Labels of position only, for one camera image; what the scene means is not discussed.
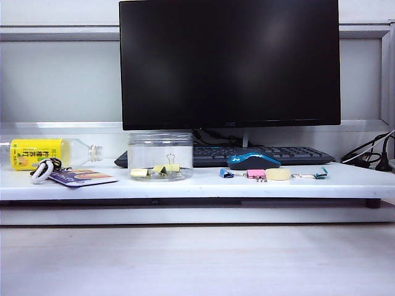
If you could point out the black computer monitor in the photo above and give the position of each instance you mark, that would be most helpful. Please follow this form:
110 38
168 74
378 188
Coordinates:
247 61

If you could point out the black power plug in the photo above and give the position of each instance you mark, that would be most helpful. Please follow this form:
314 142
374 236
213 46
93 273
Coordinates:
384 163

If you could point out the round transparent plastic jar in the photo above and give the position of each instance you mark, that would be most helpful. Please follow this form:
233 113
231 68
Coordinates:
160 148

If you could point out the yellow label plastic bottle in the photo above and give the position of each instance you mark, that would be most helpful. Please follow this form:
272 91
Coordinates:
37 152

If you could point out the white desk riser board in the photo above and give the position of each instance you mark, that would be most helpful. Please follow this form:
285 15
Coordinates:
197 188

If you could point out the purple orange printed card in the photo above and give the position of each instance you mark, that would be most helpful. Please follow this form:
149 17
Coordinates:
89 179

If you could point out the grey aluminium frame rail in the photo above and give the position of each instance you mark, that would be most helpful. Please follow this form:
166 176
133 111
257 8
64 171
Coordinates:
61 34

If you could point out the silver aluminium frame rail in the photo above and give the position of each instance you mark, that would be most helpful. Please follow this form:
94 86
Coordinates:
61 126

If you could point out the silver monitor stand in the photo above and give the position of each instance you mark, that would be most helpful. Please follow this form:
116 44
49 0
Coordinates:
246 137

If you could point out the blue binder clip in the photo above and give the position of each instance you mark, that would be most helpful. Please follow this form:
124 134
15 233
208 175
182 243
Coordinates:
226 173

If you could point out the black computer keyboard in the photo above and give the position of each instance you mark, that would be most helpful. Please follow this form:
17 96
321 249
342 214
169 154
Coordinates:
293 154

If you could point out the pink binder clip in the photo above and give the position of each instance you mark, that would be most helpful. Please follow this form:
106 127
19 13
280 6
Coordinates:
255 173

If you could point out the aluminium frame post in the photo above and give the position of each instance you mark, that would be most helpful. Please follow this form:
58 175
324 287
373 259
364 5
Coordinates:
385 77

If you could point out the black and blue mouse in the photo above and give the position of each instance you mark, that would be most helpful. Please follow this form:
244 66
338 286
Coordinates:
253 161

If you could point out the teal binder clip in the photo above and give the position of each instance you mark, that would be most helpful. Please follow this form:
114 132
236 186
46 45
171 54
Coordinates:
322 173

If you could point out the pale yellow binder clip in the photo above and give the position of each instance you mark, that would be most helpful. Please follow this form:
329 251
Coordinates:
140 173

